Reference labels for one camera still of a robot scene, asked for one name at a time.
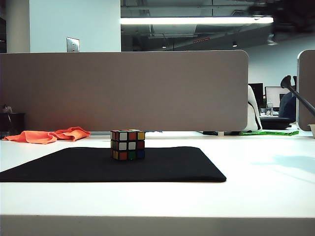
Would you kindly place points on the multicoloured Rubik's cube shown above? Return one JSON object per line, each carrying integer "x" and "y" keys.
{"x": 128, "y": 145}

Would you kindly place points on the black mouse pad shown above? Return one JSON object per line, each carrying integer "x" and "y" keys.
{"x": 73, "y": 167}

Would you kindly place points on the grey desk divider panel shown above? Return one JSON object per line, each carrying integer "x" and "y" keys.
{"x": 123, "y": 91}

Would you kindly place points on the black flat object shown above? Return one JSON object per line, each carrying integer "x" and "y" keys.
{"x": 210, "y": 133}

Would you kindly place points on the red ceiling sign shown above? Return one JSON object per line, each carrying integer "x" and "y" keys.
{"x": 200, "y": 40}

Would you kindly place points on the computer monitor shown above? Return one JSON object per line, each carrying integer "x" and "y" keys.
{"x": 273, "y": 94}
{"x": 258, "y": 93}

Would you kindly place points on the long ceiling light strip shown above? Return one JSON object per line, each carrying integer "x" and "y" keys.
{"x": 197, "y": 20}

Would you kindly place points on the black ceiling spot lamp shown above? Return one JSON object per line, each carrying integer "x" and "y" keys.
{"x": 235, "y": 45}

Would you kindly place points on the clear water bottle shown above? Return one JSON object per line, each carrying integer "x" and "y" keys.
{"x": 269, "y": 109}

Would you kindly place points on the black round base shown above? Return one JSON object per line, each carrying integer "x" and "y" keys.
{"x": 274, "y": 123}

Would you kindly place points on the orange cloth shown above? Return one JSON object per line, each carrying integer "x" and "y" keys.
{"x": 37, "y": 136}

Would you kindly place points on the person in blue top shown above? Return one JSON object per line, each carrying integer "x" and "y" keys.
{"x": 288, "y": 105}

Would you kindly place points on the black funnel-ended rod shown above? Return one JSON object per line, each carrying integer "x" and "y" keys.
{"x": 286, "y": 82}

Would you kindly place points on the dark desk container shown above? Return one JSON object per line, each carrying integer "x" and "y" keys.
{"x": 12, "y": 123}

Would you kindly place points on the brown divider with white rim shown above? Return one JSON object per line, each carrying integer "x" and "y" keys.
{"x": 307, "y": 86}

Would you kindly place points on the beige paper bowl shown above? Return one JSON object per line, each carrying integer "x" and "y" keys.
{"x": 312, "y": 130}

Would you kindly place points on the metal wall outlet plate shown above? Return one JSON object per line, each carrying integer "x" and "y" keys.
{"x": 72, "y": 44}

